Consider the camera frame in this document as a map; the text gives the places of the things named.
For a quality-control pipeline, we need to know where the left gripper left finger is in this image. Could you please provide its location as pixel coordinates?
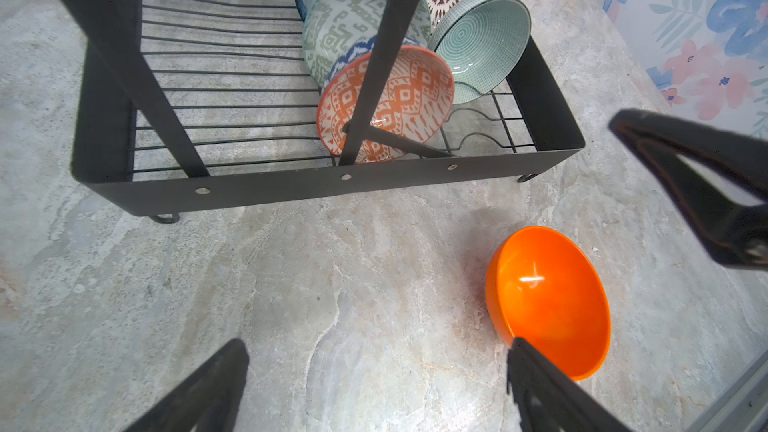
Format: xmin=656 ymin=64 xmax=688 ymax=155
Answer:
xmin=127 ymin=338 xmax=249 ymax=431

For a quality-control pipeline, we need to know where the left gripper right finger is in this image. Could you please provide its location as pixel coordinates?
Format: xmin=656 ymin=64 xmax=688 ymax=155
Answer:
xmin=506 ymin=337 xmax=630 ymax=432

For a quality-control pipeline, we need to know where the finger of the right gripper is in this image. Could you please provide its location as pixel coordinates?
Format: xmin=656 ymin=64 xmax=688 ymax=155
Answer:
xmin=608 ymin=109 xmax=767 ymax=270

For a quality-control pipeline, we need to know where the orange plastic bowl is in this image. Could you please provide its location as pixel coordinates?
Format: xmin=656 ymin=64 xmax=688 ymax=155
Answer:
xmin=485 ymin=226 xmax=611 ymax=381

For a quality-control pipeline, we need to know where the mint green lined bowl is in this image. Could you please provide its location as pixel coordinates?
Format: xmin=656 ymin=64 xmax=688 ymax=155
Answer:
xmin=428 ymin=0 xmax=532 ymax=105

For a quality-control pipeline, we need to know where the pink patterned bowl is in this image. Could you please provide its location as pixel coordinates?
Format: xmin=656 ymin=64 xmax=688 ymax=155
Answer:
xmin=316 ymin=37 xmax=455 ymax=156

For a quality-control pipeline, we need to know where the green patterned bowl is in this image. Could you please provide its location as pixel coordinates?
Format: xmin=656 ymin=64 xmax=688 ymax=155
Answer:
xmin=301 ymin=0 xmax=433 ymax=91

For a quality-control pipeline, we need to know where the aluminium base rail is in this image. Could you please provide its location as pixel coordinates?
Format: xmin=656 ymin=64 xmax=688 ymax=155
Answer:
xmin=688 ymin=352 xmax=768 ymax=431

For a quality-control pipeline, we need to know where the black wire dish rack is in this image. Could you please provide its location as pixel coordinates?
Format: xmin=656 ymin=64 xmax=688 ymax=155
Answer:
xmin=61 ymin=0 xmax=585 ymax=223

